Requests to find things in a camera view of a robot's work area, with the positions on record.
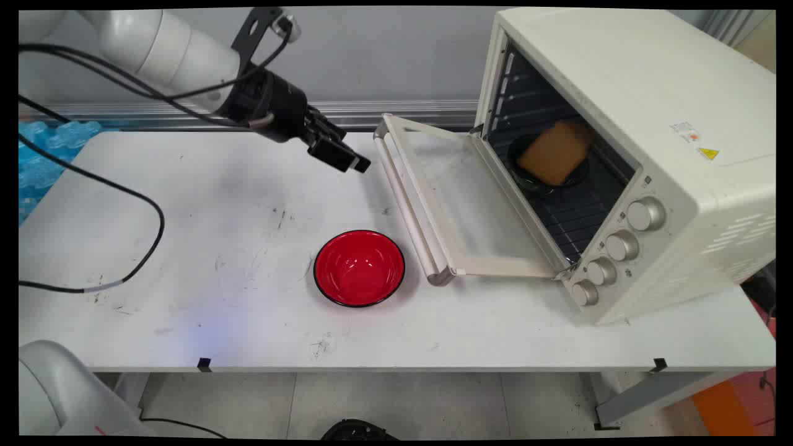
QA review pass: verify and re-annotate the large silver oven knob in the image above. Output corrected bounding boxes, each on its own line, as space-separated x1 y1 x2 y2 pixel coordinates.
627 197 667 232

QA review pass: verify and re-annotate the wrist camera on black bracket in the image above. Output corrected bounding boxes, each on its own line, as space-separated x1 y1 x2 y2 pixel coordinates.
231 7 303 70

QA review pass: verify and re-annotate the white label sticker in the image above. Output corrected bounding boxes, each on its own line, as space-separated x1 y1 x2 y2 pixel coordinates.
669 121 704 144

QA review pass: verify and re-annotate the orange floor box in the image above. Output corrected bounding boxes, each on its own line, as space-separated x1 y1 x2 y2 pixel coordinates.
691 370 776 437

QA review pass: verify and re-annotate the red bowl with black rim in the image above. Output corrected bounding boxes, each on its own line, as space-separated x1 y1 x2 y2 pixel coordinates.
313 230 406 308

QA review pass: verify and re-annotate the brown bread slice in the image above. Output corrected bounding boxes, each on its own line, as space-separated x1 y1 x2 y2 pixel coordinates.
517 121 595 186

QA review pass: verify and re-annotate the cream toaster oven body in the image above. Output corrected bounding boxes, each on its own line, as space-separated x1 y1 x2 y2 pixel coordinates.
474 7 776 326

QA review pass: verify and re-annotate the thick black cable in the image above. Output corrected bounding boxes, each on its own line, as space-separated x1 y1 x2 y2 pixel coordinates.
19 133 165 294

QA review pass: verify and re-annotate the black round floor object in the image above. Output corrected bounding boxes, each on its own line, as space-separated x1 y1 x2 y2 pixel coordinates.
321 419 400 440

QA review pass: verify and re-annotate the thin black floor cable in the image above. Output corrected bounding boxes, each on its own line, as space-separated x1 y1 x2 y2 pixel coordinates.
139 416 227 439

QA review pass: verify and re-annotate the glass oven door with handle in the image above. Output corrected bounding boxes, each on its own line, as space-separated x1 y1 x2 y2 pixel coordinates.
374 113 574 287

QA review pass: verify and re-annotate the white robot base link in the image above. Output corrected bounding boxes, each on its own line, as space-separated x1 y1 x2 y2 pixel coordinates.
19 339 156 437

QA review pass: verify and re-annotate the thin black camera cable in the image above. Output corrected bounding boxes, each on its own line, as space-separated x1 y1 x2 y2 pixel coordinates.
19 25 293 129

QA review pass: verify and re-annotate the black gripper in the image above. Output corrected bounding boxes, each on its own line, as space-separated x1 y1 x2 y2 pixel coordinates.
221 68 372 173

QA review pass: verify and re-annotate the wire oven rack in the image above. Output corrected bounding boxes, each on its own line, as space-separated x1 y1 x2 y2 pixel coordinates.
530 149 634 264

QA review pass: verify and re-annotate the black plate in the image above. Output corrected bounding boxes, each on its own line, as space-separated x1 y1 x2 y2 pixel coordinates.
507 133 590 198

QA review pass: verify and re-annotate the blue bubble wrap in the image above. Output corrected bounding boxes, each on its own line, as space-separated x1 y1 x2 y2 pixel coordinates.
19 120 103 225

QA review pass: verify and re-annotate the grey table leg brace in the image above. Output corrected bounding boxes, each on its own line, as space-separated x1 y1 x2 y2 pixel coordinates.
594 372 738 430

